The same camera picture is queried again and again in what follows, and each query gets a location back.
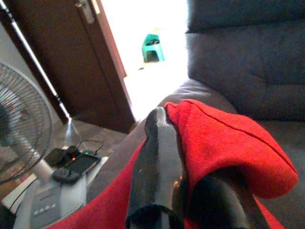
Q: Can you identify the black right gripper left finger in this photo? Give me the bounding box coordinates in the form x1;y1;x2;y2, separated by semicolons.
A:
125;106;189;229

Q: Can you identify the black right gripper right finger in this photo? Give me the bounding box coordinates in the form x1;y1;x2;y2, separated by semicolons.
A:
188;175;271;229

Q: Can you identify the red pillow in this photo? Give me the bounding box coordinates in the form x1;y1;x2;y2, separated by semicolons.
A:
46;99;299;229

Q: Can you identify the grey-brown fabric sofa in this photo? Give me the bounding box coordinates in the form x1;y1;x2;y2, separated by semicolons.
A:
85;0;305;229

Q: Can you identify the black handheld game console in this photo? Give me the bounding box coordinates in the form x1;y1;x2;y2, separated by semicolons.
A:
51;152;102;184

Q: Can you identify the black charger box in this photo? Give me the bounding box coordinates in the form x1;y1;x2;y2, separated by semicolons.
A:
44;146;79;167

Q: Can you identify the green plastic stool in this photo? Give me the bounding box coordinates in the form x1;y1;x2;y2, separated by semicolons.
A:
142;33;165;63

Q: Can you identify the dark brown wooden door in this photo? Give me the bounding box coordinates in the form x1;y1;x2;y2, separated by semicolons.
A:
7;0;136;134

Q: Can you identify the white KHIND table fan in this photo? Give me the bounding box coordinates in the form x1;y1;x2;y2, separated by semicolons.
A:
0;61;89;229

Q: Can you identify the silver mop pole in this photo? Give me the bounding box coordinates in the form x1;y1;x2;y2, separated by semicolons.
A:
0;0;80;146

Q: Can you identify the thin black charger cable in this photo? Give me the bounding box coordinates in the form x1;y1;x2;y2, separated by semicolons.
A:
76;140;104;156

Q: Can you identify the silver door handle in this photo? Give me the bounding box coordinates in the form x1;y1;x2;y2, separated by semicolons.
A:
75;0;101;25

